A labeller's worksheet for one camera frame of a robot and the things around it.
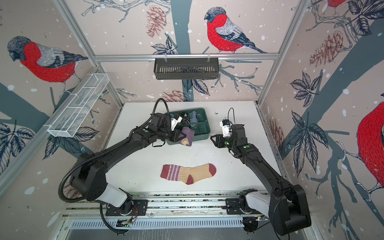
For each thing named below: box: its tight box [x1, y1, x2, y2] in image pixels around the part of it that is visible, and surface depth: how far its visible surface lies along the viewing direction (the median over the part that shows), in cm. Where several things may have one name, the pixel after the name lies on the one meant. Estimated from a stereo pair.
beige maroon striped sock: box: [160, 163, 217, 185], surface depth 87 cm
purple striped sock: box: [177, 126, 195, 147], surface depth 83 cm
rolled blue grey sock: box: [189, 110, 198, 123], surface depth 106 cm
